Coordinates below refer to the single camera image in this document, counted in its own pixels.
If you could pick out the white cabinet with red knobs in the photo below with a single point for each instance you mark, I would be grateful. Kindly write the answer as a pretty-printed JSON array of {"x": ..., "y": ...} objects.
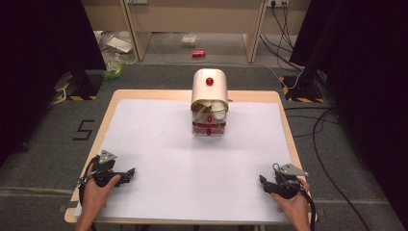
[{"x": 208, "y": 91}]

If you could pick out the white wall socket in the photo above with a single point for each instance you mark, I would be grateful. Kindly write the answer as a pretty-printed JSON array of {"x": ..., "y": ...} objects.
[{"x": 277, "y": 2}]

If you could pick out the white crumpled papers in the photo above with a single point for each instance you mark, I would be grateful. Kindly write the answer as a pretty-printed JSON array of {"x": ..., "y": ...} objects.
[{"x": 117, "y": 43}]

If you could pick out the white paper cup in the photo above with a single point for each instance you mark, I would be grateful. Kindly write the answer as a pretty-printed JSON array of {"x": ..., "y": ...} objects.
[{"x": 219, "y": 108}]

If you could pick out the wooden desk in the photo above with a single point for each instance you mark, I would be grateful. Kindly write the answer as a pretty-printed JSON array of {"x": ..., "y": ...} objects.
[{"x": 192, "y": 16}]

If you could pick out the beige paper item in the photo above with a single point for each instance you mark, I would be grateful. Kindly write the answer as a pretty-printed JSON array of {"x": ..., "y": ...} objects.
[{"x": 200, "y": 109}]

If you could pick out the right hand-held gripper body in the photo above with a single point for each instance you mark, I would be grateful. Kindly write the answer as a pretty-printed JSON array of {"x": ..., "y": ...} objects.
[{"x": 287, "y": 186}]

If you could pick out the dark curtain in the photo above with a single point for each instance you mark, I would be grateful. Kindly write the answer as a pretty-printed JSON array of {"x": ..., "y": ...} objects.
[
  {"x": 38, "y": 64},
  {"x": 369, "y": 80}
]

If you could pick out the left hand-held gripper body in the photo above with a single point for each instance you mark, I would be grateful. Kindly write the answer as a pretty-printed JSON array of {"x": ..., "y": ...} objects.
[{"x": 103, "y": 170}]

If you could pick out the white mat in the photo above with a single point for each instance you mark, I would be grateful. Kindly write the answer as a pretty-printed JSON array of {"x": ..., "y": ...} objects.
[{"x": 160, "y": 160}]

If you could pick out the green bag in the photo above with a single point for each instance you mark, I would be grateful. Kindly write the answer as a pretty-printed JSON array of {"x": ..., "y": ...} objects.
[{"x": 114, "y": 70}]

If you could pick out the red can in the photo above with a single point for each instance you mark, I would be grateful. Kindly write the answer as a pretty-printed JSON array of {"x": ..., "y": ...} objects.
[{"x": 198, "y": 53}]

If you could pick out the clear plastic container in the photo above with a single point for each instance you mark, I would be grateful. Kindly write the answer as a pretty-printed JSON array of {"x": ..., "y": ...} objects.
[{"x": 189, "y": 40}]

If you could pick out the person's left hand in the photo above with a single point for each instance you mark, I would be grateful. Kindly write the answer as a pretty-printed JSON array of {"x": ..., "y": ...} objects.
[{"x": 96, "y": 199}]

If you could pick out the pile of red packets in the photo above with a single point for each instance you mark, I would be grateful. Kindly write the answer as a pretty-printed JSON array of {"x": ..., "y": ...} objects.
[
  {"x": 200, "y": 129},
  {"x": 209, "y": 131}
]

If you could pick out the black stand base striped tape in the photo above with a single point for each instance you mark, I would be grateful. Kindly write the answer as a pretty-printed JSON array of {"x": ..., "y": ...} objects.
[
  {"x": 303, "y": 86},
  {"x": 81, "y": 85}
]

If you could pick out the wooden table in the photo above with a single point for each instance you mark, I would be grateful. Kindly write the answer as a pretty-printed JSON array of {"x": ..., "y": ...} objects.
[{"x": 150, "y": 94}]

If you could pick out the person's right hand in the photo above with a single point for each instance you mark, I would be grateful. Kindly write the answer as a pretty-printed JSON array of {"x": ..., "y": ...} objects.
[{"x": 296, "y": 207}]

